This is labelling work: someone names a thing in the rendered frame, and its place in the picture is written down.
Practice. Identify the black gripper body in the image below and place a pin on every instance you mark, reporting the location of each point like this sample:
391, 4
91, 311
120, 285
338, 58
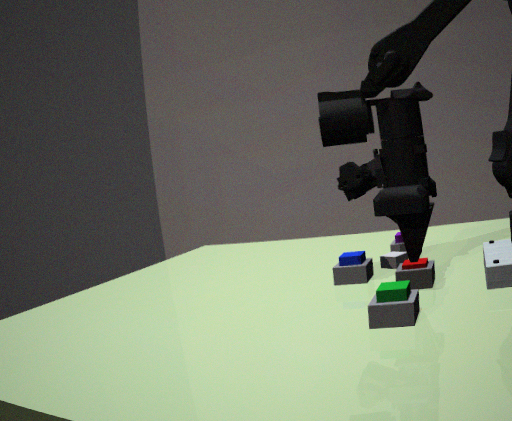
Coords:
409, 182

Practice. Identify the green button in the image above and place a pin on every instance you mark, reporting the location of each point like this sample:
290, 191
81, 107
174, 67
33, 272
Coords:
393, 305

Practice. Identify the purple button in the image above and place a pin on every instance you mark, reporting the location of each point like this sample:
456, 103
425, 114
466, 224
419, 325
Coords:
398, 244

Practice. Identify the blue button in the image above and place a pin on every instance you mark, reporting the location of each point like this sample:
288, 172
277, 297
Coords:
353, 268

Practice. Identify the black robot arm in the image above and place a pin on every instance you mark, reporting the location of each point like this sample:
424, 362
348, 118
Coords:
345, 117

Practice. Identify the red button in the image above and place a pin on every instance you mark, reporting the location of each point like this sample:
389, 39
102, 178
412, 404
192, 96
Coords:
421, 273

